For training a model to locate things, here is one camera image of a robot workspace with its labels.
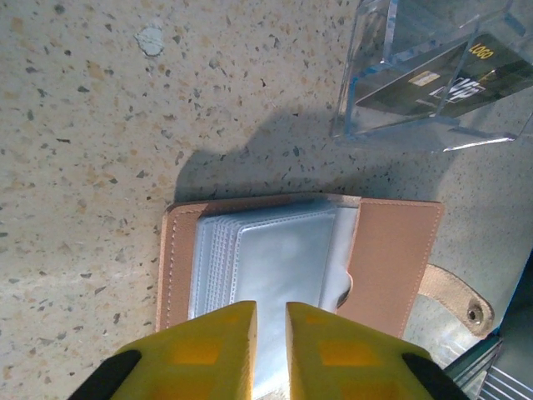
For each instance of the black VIP card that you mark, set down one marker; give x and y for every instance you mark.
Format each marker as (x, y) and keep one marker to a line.
(420, 91)

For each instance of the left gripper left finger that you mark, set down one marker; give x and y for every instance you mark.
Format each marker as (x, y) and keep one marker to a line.
(187, 358)

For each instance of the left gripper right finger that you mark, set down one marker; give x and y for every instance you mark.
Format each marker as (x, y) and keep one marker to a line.
(354, 362)

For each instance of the aluminium front rail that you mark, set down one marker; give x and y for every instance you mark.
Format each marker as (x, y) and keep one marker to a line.
(499, 383)

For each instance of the small red black item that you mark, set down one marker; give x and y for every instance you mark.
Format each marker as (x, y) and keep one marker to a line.
(375, 133)

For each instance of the brown wooden case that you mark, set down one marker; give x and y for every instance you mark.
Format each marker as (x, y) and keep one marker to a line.
(391, 258)

